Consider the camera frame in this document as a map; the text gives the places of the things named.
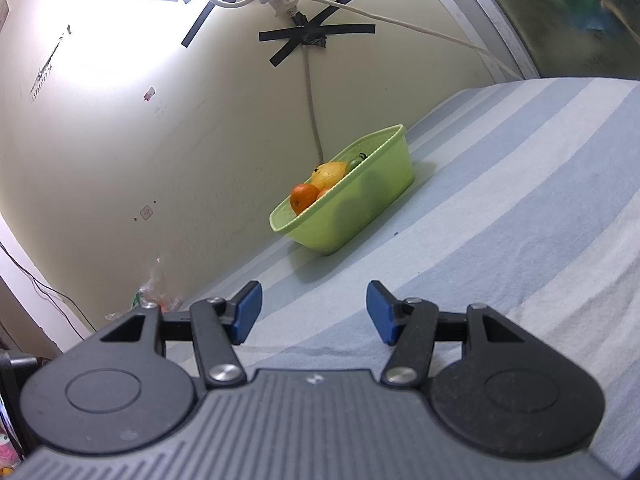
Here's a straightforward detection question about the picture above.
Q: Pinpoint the large yellow lemon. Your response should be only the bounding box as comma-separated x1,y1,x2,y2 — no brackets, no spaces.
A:
311,161,349,190

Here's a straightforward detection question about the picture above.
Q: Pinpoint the white window frame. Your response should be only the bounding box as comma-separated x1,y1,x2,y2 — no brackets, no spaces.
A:
407,0,542,81

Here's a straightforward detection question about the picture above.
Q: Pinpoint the white power cable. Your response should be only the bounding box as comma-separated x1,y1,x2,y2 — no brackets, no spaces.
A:
232,0,522,81

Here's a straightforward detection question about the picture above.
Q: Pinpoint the light green plastic basket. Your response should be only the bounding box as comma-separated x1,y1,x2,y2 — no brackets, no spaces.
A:
269,124,416,256

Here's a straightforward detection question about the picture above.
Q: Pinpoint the black tape cross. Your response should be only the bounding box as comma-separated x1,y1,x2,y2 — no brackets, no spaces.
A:
259,0,377,68

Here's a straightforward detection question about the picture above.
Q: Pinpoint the striped bed sheet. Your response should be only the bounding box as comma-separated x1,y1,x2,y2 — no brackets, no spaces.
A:
165,77,640,480

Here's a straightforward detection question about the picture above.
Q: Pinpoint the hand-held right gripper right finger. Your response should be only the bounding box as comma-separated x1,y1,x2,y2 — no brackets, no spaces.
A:
366,281,540,391

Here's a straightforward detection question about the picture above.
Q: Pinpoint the thin black cable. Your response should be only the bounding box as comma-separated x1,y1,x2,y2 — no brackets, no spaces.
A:
0,241,99,342

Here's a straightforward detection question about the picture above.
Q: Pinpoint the large orange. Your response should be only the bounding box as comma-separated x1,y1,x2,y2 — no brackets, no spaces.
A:
290,183,321,216

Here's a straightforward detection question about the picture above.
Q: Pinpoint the grey wall cable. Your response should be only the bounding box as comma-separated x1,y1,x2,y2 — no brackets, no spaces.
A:
299,12,327,162

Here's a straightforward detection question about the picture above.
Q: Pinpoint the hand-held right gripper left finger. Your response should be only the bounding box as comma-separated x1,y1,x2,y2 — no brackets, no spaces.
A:
95,281,264,391

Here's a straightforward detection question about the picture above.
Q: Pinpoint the clear plastic bag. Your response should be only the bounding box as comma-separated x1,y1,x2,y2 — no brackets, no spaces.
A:
105,257,184,322

